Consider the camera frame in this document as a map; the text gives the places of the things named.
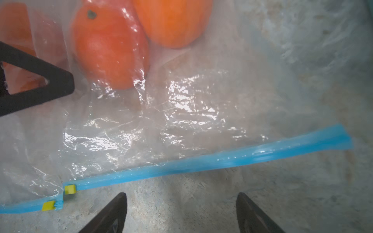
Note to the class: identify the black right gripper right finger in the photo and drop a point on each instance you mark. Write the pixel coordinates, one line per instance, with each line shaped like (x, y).
(252, 219)

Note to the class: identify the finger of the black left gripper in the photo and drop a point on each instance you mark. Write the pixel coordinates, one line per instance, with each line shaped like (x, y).
(60, 82)

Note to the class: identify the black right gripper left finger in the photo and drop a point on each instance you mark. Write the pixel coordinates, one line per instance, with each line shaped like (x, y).
(111, 219)

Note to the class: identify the orange fruit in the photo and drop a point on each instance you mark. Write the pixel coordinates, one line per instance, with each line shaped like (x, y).
(173, 24)
(16, 32)
(109, 43)

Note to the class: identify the clear zip-top bag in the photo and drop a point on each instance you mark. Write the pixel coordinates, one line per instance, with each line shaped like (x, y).
(225, 100)

